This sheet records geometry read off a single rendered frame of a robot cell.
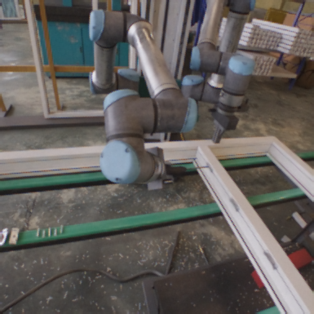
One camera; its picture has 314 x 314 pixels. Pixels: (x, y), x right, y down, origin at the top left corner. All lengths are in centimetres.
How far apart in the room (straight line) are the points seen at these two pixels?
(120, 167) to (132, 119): 12
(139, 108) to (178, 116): 10
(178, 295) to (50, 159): 68
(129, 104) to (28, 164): 49
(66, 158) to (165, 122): 45
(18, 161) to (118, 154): 50
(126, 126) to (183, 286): 66
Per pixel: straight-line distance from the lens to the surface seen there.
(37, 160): 84
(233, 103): 84
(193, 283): 92
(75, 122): 280
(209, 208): 76
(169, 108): 51
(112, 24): 97
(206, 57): 92
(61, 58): 435
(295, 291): 65
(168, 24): 168
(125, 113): 48
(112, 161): 45
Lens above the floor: 143
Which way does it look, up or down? 38 degrees down
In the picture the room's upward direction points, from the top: 9 degrees clockwise
